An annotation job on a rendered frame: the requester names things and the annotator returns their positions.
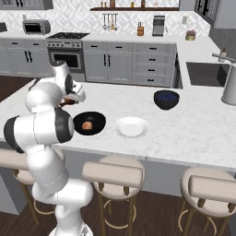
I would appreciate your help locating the brown jar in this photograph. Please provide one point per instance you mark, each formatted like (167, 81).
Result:
(112, 3)

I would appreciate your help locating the reddish brown object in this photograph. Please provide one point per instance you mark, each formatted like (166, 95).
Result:
(68, 102)

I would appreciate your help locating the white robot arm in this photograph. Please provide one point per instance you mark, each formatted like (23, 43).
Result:
(43, 126)

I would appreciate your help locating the silver stove with oven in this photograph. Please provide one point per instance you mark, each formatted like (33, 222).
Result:
(66, 52)

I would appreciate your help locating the grey cupboard run with drawers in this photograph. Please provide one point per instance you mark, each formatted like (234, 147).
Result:
(129, 63)

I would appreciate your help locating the potted plant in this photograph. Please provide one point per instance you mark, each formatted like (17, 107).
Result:
(190, 36)

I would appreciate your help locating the dark grey sink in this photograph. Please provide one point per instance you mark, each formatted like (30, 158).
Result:
(206, 74)

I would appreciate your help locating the beige wooden bar stool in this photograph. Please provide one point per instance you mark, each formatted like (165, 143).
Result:
(12, 158)
(113, 175)
(212, 187)

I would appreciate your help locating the silver toaster oven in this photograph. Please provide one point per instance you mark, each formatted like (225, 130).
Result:
(36, 27)

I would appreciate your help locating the brown wall shelf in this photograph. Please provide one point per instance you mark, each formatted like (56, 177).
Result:
(135, 9)

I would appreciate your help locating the grey cupboard run, two doors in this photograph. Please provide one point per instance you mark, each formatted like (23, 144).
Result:
(21, 58)

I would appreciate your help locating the grey glass-door wall cupboard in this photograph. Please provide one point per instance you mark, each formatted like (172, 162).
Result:
(226, 12)

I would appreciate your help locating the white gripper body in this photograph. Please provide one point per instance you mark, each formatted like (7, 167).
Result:
(80, 93)

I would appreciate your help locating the dark blue bowl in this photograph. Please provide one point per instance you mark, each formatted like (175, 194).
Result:
(166, 100)

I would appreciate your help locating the silver coffee machine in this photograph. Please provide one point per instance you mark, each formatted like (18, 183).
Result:
(159, 26)

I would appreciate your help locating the yellow jar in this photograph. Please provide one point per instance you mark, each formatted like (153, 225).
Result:
(132, 4)

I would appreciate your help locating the grey tap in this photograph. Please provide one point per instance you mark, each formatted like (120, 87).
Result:
(229, 86)

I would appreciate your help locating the wooden knife block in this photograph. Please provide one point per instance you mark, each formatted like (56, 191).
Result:
(140, 30)

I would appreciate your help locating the white plate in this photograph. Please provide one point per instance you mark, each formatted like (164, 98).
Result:
(131, 127)

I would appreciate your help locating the dark grey appliance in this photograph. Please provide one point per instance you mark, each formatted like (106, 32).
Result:
(2, 27)

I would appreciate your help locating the brown soap bottle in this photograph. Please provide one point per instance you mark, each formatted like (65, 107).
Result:
(223, 53)

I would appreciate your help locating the rail with hanging tools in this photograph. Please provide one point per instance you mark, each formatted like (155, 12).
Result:
(110, 21)

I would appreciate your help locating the orange pink food piece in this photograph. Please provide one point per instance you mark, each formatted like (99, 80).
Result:
(87, 125)

